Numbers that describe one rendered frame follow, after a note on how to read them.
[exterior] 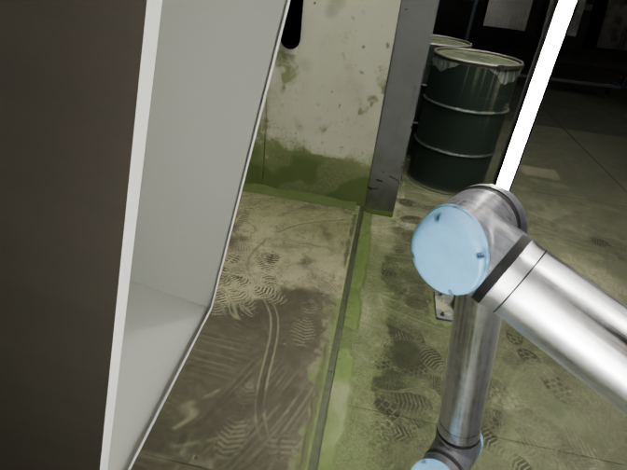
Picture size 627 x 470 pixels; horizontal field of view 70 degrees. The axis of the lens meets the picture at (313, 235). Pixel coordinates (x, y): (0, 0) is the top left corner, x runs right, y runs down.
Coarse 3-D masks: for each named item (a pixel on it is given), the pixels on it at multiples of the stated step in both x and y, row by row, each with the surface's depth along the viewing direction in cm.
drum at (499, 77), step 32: (448, 64) 280; (480, 64) 270; (448, 96) 287; (480, 96) 279; (448, 128) 294; (480, 128) 290; (416, 160) 322; (448, 160) 303; (480, 160) 304; (448, 192) 314
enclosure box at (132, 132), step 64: (0, 0) 32; (64, 0) 31; (128, 0) 31; (192, 0) 86; (256, 0) 84; (0, 64) 34; (64, 64) 34; (128, 64) 33; (192, 64) 92; (256, 64) 90; (0, 128) 37; (64, 128) 36; (128, 128) 35; (192, 128) 99; (256, 128) 94; (0, 192) 40; (64, 192) 39; (128, 192) 39; (192, 192) 107; (0, 256) 44; (64, 256) 43; (128, 256) 44; (192, 256) 116; (0, 320) 49; (64, 320) 48; (128, 320) 112; (192, 320) 119; (0, 384) 55; (64, 384) 53; (128, 384) 98; (0, 448) 62; (64, 448) 60; (128, 448) 87
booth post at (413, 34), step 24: (408, 0) 219; (432, 0) 217; (408, 24) 224; (432, 24) 222; (408, 48) 230; (408, 72) 235; (384, 96) 243; (408, 96) 241; (384, 120) 250; (408, 120) 248; (384, 144) 256; (408, 144) 254; (384, 168) 264; (384, 192) 271
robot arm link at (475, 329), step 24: (504, 192) 67; (456, 312) 83; (480, 312) 79; (456, 336) 84; (480, 336) 81; (456, 360) 86; (480, 360) 83; (456, 384) 88; (480, 384) 86; (456, 408) 90; (480, 408) 89; (456, 432) 92; (480, 432) 94; (456, 456) 93
